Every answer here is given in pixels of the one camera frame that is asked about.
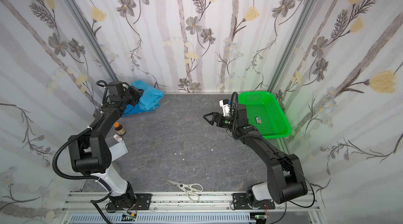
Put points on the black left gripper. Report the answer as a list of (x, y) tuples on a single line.
[(135, 93)]

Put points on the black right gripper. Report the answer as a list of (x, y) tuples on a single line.
[(219, 119)]

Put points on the teal t-shirt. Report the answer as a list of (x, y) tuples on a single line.
[(151, 95)]

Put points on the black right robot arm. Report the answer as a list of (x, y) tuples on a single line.
[(285, 178)]

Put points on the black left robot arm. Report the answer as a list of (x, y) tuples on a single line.
[(90, 155)]

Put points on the folded blue t-shirt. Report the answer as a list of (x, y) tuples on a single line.
[(130, 110)]

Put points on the brown bottle orange cap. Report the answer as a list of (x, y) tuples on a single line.
[(119, 129)]

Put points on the small label in basket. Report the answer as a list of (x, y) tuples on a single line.
[(258, 120)]

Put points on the small white pill bottle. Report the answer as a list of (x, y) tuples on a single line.
[(118, 138)]

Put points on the green plastic basket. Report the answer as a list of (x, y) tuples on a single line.
[(265, 105)]

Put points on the white paper sheet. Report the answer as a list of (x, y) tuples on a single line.
[(118, 150)]

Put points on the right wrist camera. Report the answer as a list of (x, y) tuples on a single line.
[(225, 104)]

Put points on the white handled scissors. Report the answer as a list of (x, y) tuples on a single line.
[(192, 191)]

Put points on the black rail bracket right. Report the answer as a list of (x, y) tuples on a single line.
[(240, 202)]

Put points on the black rail bracket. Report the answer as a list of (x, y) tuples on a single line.
[(143, 201), (240, 202)]

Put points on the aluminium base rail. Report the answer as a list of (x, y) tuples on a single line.
[(214, 207)]

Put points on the black rail bracket left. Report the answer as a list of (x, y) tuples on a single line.
[(143, 201)]

